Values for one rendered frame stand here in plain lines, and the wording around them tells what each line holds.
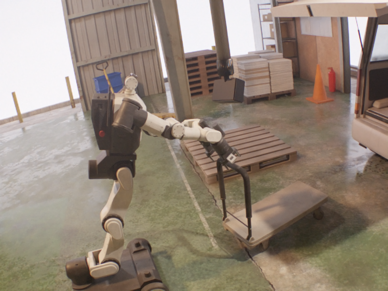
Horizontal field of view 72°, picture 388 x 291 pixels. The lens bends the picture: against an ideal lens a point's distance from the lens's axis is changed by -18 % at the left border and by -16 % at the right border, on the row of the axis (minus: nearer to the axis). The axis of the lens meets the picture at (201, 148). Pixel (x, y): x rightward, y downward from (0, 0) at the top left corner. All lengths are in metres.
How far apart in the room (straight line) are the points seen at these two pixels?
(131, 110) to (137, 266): 1.16
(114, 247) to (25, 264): 1.22
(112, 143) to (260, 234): 1.24
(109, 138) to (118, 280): 1.01
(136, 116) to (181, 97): 3.43
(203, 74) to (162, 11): 2.58
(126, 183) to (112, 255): 0.56
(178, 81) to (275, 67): 2.10
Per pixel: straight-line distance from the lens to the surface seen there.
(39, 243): 3.25
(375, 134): 3.27
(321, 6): 2.07
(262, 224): 2.41
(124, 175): 1.80
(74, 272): 2.20
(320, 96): 6.00
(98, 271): 2.16
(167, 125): 1.61
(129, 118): 1.51
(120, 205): 1.93
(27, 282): 2.86
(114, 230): 1.96
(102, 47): 7.83
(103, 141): 1.72
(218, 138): 1.79
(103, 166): 1.79
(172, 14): 4.81
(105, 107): 1.67
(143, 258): 2.30
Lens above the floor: 1.69
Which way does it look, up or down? 23 degrees down
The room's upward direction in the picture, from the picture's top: 8 degrees counter-clockwise
